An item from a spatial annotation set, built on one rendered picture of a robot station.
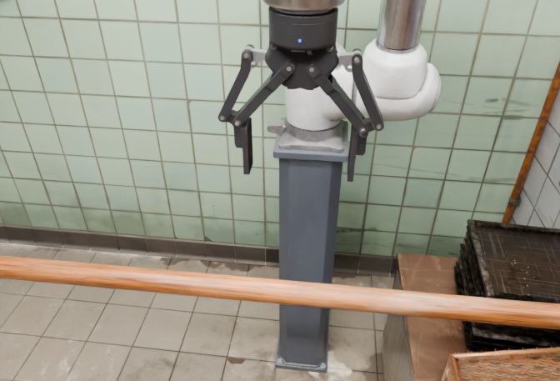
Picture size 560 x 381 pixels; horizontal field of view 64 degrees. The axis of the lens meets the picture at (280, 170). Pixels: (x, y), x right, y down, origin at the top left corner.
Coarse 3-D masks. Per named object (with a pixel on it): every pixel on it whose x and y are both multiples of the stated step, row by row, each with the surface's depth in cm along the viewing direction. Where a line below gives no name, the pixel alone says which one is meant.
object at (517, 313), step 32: (0, 256) 62; (128, 288) 59; (160, 288) 58; (192, 288) 57; (224, 288) 57; (256, 288) 57; (288, 288) 56; (320, 288) 56; (352, 288) 56; (384, 288) 57; (480, 320) 54; (512, 320) 53; (544, 320) 53
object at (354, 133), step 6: (354, 132) 55; (354, 138) 55; (354, 144) 55; (354, 150) 56; (348, 156) 59; (354, 156) 56; (348, 162) 58; (354, 162) 57; (348, 168) 57; (348, 174) 58; (348, 180) 58
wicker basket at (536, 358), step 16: (480, 352) 100; (496, 352) 99; (512, 352) 98; (528, 352) 98; (544, 352) 97; (448, 368) 103; (464, 368) 103; (480, 368) 102; (496, 368) 102; (512, 368) 102; (528, 368) 101; (544, 368) 100
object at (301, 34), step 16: (272, 16) 47; (288, 16) 46; (304, 16) 46; (320, 16) 46; (336, 16) 48; (272, 32) 48; (288, 32) 47; (304, 32) 46; (320, 32) 47; (336, 32) 49; (272, 48) 51; (288, 48) 48; (304, 48) 47; (320, 48) 48; (336, 48) 51; (272, 64) 51; (304, 64) 51; (320, 64) 51; (336, 64) 51; (288, 80) 52; (304, 80) 52
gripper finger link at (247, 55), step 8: (248, 56) 51; (248, 64) 52; (240, 72) 52; (248, 72) 52; (240, 80) 53; (232, 88) 53; (240, 88) 53; (232, 96) 54; (224, 104) 55; (232, 104) 55; (224, 112) 55; (224, 120) 56
